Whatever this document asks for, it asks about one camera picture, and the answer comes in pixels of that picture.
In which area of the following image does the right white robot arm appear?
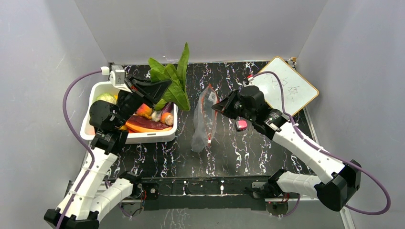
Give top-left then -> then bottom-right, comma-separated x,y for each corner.
212,86 -> 361,211

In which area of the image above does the small whiteboard yellow frame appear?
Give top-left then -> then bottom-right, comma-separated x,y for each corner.
248,56 -> 319,115

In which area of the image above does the peach fruit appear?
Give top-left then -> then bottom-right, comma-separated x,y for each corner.
135,104 -> 153,120

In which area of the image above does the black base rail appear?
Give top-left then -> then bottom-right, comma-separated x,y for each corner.
64,175 -> 317,212

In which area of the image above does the purple eggplant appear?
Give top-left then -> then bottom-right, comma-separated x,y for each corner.
159,102 -> 174,118

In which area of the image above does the small pink eraser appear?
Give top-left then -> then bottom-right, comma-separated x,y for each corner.
235,120 -> 247,131

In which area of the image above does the green leafy vegetable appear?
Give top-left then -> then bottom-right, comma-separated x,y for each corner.
148,43 -> 191,111

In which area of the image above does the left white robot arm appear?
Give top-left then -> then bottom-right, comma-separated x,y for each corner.
44,76 -> 171,229

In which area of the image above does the clear zip top bag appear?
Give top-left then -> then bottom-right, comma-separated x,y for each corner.
191,84 -> 219,153

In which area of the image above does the white plastic bin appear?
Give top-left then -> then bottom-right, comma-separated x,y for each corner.
80,81 -> 179,144

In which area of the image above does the pale green cabbage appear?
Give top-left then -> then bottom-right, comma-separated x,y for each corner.
95,93 -> 117,104

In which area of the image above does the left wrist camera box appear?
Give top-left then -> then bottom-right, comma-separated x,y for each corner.
109,65 -> 126,86

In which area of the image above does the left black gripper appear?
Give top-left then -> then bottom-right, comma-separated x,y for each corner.
115,74 -> 172,127

